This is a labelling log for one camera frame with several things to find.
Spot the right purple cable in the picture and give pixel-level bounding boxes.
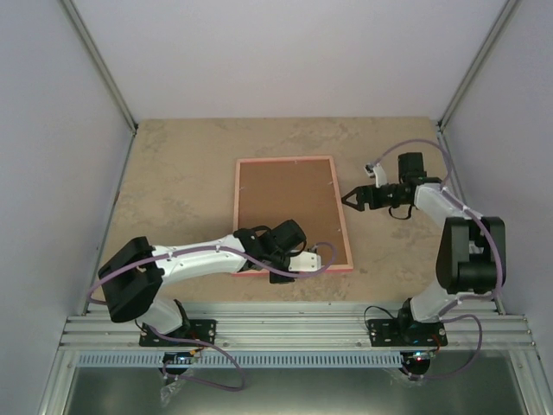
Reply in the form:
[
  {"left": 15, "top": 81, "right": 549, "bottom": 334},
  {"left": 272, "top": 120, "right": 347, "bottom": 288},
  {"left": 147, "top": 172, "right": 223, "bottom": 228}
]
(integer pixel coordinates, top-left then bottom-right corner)
[{"left": 371, "top": 138, "right": 507, "bottom": 382}]

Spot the grey slotted cable duct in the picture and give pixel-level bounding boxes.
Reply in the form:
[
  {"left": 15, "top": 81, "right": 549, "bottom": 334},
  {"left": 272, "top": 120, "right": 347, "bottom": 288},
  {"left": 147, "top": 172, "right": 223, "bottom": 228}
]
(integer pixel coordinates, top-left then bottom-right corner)
[{"left": 76, "top": 350, "right": 403, "bottom": 368}]

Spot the left aluminium corner post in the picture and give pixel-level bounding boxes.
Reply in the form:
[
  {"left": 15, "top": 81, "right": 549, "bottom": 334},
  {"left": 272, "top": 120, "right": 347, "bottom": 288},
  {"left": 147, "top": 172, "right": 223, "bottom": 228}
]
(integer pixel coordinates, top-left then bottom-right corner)
[{"left": 59, "top": 0, "right": 137, "bottom": 136}]

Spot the brown cardboard backing board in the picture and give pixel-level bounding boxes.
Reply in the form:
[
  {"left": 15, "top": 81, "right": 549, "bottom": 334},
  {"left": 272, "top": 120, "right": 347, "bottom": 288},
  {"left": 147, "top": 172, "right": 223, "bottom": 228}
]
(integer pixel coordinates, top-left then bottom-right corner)
[{"left": 235, "top": 159, "right": 349, "bottom": 265}]

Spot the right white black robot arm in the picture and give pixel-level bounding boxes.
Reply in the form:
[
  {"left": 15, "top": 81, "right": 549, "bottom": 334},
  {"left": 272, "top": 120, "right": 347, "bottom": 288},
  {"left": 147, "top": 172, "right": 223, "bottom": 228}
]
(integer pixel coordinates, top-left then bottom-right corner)
[{"left": 341, "top": 152, "right": 506, "bottom": 347}]

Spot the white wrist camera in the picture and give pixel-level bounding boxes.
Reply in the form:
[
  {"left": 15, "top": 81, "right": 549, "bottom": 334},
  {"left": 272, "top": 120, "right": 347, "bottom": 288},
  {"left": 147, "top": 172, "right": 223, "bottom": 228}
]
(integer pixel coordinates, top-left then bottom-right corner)
[
  {"left": 364, "top": 163, "right": 388, "bottom": 188},
  {"left": 288, "top": 252, "right": 322, "bottom": 273}
]

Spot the aluminium corner post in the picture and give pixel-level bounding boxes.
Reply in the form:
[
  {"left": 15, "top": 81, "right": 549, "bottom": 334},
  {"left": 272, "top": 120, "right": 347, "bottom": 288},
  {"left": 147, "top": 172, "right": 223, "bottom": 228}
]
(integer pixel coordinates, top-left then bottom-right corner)
[
  {"left": 59, "top": 0, "right": 137, "bottom": 136},
  {"left": 436, "top": 0, "right": 521, "bottom": 133}
]

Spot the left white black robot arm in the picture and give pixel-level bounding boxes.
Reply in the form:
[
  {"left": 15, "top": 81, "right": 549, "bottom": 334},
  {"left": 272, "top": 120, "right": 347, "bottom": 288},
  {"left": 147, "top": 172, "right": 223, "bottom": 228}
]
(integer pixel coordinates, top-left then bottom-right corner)
[{"left": 99, "top": 220, "right": 321, "bottom": 345}]

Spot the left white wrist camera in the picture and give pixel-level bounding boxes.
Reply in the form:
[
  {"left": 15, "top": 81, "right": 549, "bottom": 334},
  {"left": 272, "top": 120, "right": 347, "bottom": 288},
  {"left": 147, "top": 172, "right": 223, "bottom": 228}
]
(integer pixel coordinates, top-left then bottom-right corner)
[{"left": 288, "top": 252, "right": 322, "bottom": 273}]

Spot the aluminium rail bed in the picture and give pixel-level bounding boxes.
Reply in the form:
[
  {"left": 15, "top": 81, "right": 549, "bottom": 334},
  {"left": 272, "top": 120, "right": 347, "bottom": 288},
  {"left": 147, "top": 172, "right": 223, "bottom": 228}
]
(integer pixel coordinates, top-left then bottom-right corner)
[{"left": 59, "top": 281, "right": 536, "bottom": 351}]

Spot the right aluminium corner post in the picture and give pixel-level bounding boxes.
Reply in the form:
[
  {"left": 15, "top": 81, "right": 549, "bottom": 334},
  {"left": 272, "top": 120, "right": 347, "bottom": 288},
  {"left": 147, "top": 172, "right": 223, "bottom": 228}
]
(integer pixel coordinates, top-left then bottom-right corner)
[{"left": 436, "top": 0, "right": 521, "bottom": 133}]

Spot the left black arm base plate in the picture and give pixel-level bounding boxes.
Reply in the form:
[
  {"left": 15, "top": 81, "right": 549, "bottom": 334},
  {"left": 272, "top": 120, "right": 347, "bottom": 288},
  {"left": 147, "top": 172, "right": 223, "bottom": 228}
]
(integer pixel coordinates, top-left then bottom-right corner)
[{"left": 138, "top": 319, "right": 217, "bottom": 348}]

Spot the crumpled clear plastic wrap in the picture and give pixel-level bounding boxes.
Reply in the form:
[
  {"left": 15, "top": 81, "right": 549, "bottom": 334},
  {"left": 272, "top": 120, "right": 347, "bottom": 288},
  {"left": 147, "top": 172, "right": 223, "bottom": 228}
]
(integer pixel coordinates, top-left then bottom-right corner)
[{"left": 160, "top": 380, "right": 181, "bottom": 407}]

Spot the pink wooden picture frame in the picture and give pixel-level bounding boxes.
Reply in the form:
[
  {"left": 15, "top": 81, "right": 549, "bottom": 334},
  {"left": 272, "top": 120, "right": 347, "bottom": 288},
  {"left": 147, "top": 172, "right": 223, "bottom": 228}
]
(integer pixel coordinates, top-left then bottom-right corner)
[{"left": 229, "top": 155, "right": 354, "bottom": 277}]

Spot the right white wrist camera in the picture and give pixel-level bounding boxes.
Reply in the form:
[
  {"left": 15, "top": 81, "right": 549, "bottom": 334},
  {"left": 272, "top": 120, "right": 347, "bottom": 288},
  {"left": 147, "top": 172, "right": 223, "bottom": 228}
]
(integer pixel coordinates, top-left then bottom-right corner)
[{"left": 364, "top": 163, "right": 388, "bottom": 188}]

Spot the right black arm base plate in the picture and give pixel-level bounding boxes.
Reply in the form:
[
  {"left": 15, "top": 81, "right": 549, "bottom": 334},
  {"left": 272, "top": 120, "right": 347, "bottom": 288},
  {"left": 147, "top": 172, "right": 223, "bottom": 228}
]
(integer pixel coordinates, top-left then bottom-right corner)
[{"left": 365, "top": 318, "right": 448, "bottom": 347}]

